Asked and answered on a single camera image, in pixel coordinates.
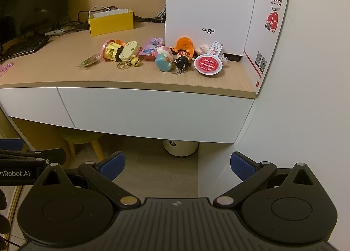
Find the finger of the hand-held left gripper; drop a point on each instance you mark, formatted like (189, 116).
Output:
(11, 144)
(54, 155)

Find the person's left hand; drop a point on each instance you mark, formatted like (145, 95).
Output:
(3, 225)

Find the white card with red print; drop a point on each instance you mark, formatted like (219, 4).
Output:
(262, 40)

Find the small orange toy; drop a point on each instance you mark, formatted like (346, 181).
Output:
(119, 42)

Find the pink printed packet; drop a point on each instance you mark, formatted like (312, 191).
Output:
(150, 45)

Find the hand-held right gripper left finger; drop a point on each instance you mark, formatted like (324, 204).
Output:
(112, 166)

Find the yellow cardboard box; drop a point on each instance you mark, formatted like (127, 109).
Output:
(109, 25)

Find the white round bin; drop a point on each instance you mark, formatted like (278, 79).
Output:
(180, 148)

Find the white computer case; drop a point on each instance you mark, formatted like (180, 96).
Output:
(207, 1)

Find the pink and yellow toy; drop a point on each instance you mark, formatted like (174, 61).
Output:
(110, 51)

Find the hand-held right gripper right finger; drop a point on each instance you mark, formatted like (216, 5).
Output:
(241, 166)

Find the orange translucent plastic shell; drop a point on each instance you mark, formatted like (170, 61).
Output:
(184, 43)

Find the white red paddle-shaped card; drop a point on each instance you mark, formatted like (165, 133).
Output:
(209, 63)

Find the white power strip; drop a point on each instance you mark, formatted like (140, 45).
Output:
(58, 31)

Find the pink beaded trinket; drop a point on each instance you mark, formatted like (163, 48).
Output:
(5, 69)

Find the blue white pink round toy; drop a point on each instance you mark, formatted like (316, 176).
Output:
(164, 62)

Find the black keyboard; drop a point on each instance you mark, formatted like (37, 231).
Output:
(24, 45)

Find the green stool with yellow legs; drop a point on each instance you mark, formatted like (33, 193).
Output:
(79, 137)

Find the white pink lace cloth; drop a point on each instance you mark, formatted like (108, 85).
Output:
(204, 47)

